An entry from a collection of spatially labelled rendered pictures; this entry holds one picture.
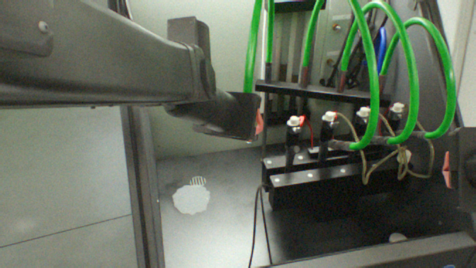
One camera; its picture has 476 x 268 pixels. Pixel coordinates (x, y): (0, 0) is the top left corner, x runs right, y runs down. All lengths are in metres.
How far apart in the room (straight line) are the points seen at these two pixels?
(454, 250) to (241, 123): 0.54
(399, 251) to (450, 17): 0.50
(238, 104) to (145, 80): 0.31
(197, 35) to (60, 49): 0.35
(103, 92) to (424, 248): 0.77
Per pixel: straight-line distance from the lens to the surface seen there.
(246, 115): 0.56
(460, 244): 0.94
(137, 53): 0.26
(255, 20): 0.63
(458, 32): 0.98
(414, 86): 0.75
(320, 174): 0.94
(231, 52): 1.05
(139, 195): 0.74
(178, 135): 1.16
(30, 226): 2.34
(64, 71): 0.18
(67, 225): 2.26
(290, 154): 0.90
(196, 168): 1.16
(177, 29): 0.51
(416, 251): 0.89
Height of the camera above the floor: 1.60
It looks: 37 degrees down
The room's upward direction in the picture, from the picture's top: straight up
